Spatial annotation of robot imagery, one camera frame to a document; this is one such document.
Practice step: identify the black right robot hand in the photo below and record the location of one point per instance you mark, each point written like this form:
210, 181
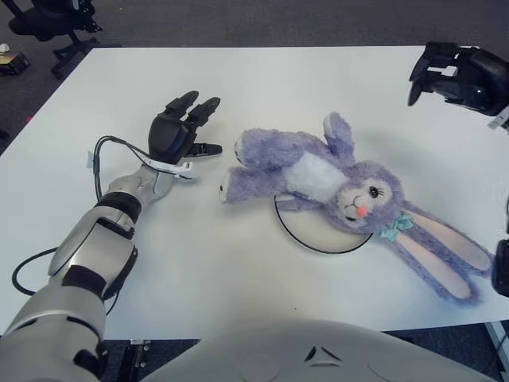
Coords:
477, 79

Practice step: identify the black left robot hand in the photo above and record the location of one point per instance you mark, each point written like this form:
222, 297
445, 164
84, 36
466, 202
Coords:
167, 137

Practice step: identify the purple plush teddy bear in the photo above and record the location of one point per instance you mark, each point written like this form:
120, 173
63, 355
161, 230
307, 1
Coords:
318, 175

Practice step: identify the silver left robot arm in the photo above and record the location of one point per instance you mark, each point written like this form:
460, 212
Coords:
87, 246

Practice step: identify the white plate with black rim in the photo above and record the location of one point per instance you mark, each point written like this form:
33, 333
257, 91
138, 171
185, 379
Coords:
330, 240

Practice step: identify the brown cardboard box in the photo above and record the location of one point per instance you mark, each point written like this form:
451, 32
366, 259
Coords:
12, 63

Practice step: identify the black office chair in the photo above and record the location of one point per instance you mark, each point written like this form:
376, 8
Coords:
40, 20

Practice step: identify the white crumpled paper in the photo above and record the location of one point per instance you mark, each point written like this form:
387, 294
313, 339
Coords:
4, 48

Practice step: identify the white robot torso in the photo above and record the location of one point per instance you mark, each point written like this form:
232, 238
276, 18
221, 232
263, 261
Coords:
278, 350

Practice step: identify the white table leg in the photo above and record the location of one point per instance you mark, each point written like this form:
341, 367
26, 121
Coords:
499, 338

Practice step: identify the white left wrist mount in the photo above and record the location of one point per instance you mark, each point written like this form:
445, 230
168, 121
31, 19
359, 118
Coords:
185, 172

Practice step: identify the white wrist mount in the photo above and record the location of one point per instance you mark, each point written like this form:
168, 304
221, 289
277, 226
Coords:
185, 172
502, 119

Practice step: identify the white right wrist mount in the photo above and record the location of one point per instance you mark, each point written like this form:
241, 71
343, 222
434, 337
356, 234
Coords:
502, 119

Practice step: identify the black metal table bracket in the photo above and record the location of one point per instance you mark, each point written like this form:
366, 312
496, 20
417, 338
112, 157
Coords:
133, 362

